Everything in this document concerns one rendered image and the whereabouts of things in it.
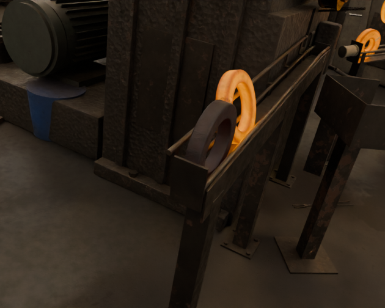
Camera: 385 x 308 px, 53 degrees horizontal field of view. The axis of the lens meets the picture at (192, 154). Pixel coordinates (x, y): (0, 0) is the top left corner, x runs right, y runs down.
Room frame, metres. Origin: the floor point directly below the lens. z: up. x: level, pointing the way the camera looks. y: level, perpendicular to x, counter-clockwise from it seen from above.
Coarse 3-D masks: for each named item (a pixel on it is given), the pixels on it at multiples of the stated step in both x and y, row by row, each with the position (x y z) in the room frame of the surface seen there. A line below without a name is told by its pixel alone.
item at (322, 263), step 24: (336, 96) 1.19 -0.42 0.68; (360, 96) 1.32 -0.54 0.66; (336, 120) 1.14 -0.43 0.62; (360, 120) 1.04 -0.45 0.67; (384, 120) 1.05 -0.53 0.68; (336, 144) 1.22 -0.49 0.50; (360, 144) 1.04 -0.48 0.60; (384, 144) 1.06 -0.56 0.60; (336, 168) 1.18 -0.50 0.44; (336, 192) 1.18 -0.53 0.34; (312, 216) 1.20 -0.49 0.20; (288, 240) 1.27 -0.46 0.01; (312, 240) 1.18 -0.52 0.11; (288, 264) 1.13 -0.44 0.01; (312, 264) 1.16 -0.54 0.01
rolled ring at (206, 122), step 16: (208, 112) 0.69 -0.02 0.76; (224, 112) 0.71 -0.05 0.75; (208, 128) 0.66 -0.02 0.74; (224, 128) 0.78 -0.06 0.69; (192, 144) 0.64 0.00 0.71; (208, 144) 0.66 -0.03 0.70; (224, 144) 0.77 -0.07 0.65; (192, 160) 0.64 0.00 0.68; (208, 160) 0.75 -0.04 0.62; (208, 176) 0.69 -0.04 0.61
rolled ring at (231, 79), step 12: (228, 72) 0.92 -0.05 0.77; (240, 72) 0.93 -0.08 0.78; (228, 84) 0.87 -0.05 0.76; (240, 84) 0.96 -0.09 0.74; (252, 84) 0.99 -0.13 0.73; (216, 96) 0.86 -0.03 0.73; (228, 96) 0.85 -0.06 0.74; (240, 96) 0.98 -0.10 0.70; (252, 96) 0.98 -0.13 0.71; (252, 108) 0.97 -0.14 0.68; (240, 120) 0.95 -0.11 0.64; (252, 120) 0.95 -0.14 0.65; (240, 132) 0.87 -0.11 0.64
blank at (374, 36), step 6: (366, 30) 2.09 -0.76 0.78; (372, 30) 2.08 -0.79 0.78; (360, 36) 2.07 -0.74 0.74; (366, 36) 2.06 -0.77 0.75; (372, 36) 2.09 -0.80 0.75; (378, 36) 2.11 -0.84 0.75; (366, 42) 2.07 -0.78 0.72; (372, 42) 2.11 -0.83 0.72; (378, 42) 2.12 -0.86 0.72; (366, 48) 2.12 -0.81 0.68; (372, 48) 2.11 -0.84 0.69; (366, 54) 2.09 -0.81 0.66
